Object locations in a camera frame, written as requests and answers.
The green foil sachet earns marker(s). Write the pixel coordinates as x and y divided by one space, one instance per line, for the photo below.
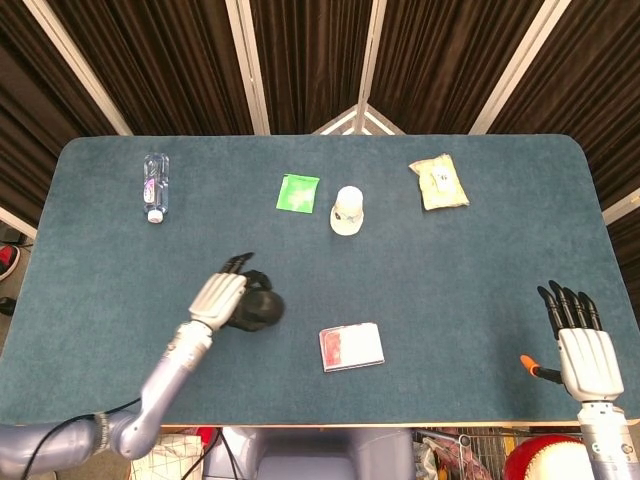
297 194

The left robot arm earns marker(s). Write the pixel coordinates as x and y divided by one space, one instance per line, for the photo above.
165 370

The clear red white card box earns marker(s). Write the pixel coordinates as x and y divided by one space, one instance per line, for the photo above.
352 347

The blue-grey robot torso base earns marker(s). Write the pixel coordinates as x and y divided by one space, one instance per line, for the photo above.
310 450

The clear plastic water bottle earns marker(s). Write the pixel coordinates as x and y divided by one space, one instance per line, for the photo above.
156 185

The white checked bag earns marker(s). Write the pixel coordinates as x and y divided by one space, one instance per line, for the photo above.
172 460

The dark brown pleated curtain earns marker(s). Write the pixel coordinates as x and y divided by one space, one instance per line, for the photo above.
310 50

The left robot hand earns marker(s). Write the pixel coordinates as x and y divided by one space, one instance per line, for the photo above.
217 300

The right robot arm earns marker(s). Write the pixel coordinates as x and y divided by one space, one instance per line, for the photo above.
607 440

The yellowish wet wipes pack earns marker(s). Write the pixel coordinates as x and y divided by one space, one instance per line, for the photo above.
440 182

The red and black shoe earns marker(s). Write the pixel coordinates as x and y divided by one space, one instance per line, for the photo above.
7 257

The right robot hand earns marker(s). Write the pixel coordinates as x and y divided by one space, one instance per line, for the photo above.
592 365

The white partition floor bar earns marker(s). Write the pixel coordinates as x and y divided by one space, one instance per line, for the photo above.
622 205
15 220

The blue felt table cover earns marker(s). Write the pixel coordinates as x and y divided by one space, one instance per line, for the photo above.
450 280

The black round object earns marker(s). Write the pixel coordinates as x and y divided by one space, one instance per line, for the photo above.
265 310

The red and white ball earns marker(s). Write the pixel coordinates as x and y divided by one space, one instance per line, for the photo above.
525 460

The white partition foot frame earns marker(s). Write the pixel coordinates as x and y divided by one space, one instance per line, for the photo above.
356 120

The white partition post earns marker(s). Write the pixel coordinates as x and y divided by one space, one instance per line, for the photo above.
75 65
515 70
372 50
247 65

